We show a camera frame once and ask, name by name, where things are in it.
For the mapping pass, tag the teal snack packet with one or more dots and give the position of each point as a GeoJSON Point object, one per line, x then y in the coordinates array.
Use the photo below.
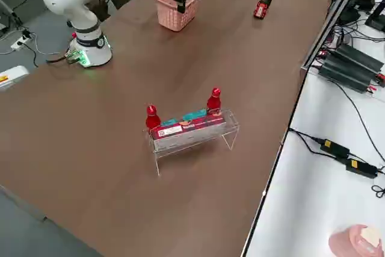
{"type": "Point", "coordinates": [194, 115]}
{"type": "Point", "coordinates": [170, 122]}

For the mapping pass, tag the black monitor stand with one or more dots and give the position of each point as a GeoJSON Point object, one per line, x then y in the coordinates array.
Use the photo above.
{"type": "Point", "coordinates": [376, 17]}

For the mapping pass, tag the aluminium frame post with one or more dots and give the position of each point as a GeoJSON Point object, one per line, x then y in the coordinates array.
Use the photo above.
{"type": "Point", "coordinates": [334, 19]}

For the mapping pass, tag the white control box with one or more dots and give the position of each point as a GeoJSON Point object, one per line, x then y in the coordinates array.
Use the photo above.
{"type": "Point", "coordinates": [12, 78]}

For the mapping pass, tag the pink plastic basket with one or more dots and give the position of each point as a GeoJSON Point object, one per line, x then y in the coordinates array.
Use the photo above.
{"type": "Point", "coordinates": [174, 16]}

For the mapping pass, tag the pink round container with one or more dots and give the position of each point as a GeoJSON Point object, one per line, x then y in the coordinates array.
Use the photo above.
{"type": "Point", "coordinates": [352, 242]}

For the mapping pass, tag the white floor power strip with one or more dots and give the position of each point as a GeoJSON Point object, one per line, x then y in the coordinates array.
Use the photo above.
{"type": "Point", "coordinates": [21, 42]}

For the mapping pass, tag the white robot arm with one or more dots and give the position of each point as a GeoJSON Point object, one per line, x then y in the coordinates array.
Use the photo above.
{"type": "Point", "coordinates": [75, 1]}

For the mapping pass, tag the black power adapter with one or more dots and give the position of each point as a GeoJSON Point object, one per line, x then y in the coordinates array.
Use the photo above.
{"type": "Point", "coordinates": [334, 148]}
{"type": "Point", "coordinates": [361, 169]}

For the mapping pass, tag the red Coca-Cola aluminium bottle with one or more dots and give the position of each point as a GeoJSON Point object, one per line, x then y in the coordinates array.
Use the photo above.
{"type": "Point", "coordinates": [214, 102]}
{"type": "Point", "coordinates": [152, 120]}

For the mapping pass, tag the black finned power supply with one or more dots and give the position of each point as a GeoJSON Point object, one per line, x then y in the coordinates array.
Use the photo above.
{"type": "Point", "coordinates": [346, 75]}
{"type": "Point", "coordinates": [359, 56]}

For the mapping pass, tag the red tartan shortbread box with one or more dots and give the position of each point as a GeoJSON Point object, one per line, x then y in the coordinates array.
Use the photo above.
{"type": "Point", "coordinates": [186, 129]}

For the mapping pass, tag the black desk device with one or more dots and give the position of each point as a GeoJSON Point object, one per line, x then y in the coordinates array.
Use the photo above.
{"type": "Point", "coordinates": [358, 1]}

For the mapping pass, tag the clear acrylic shelf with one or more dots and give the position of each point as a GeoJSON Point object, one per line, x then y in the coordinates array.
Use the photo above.
{"type": "Point", "coordinates": [195, 142]}

